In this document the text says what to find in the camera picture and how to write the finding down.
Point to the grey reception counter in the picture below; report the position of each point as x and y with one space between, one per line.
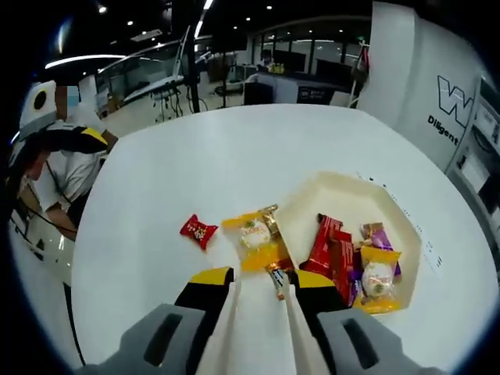
312 93

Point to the small dark bar food packet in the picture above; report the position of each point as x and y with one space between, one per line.
278 279

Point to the yellow drink bottles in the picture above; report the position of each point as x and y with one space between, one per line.
277 67

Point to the large purple food packet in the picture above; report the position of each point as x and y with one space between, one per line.
382 241

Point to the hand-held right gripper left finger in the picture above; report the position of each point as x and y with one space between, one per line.
199 298

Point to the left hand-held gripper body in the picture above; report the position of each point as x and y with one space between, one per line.
29 117

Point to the white office desk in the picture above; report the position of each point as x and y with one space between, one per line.
156 86

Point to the red bar food packet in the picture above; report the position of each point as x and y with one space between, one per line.
343 265
322 246

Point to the curved ceiling light strip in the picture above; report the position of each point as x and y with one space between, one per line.
86 58

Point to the long ceiling light panel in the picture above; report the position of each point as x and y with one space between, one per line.
199 27

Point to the small red food packet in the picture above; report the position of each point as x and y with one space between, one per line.
198 230

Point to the cream hexagonal container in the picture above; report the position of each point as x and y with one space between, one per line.
340 195

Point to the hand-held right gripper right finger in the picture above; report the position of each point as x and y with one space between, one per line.
324 301

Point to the small purple food packet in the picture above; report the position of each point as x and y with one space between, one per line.
355 287

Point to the person's left hand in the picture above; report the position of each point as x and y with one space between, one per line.
36 170

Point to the black office chair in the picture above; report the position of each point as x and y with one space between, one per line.
258 93

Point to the ceiling spot lights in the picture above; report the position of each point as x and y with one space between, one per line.
102 9

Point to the yellow cake food packet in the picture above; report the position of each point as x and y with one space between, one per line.
254 238
377 279

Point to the clothes rack with red garment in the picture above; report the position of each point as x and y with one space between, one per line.
361 66

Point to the white food tongs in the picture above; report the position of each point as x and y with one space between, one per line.
224 336

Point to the ceiling air vent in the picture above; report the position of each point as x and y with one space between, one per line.
146 35

